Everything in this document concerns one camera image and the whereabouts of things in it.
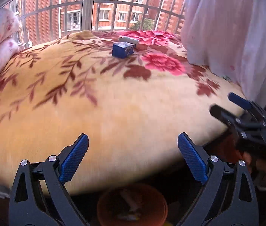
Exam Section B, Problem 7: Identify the right hand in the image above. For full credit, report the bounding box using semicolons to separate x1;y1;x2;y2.
242;152;266;191

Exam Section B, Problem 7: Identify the pink sheer curtain right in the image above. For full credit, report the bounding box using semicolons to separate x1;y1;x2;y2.
181;0;266;106

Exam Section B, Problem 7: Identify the floral beige bed blanket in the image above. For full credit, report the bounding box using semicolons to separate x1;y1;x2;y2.
0;31;242;194

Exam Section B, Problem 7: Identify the blue box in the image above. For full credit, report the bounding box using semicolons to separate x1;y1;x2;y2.
112;42;135;59

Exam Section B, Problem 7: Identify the white bottle with label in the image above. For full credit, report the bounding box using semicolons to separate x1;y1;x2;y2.
119;36;139;45

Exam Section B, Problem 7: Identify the window frame with bars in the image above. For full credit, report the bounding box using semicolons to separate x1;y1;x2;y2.
0;0;186;48

